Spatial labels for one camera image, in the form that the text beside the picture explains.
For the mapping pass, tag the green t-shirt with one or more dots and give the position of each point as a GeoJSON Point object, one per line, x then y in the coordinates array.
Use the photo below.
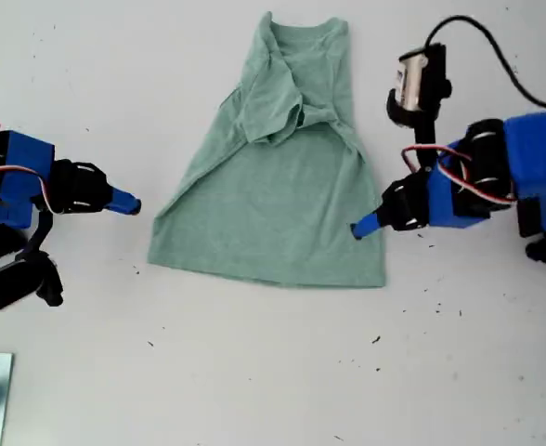
{"type": "Point", "coordinates": [277, 223]}

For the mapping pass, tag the camera black stalk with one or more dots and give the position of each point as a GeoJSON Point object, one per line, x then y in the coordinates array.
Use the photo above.
{"type": "Point", "coordinates": [425, 139]}
{"type": "Point", "coordinates": [41, 230]}

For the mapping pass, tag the arm camera box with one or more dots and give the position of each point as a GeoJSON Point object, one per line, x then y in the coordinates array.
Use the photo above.
{"type": "Point", "coordinates": [412, 79]}
{"type": "Point", "coordinates": [8, 288]}

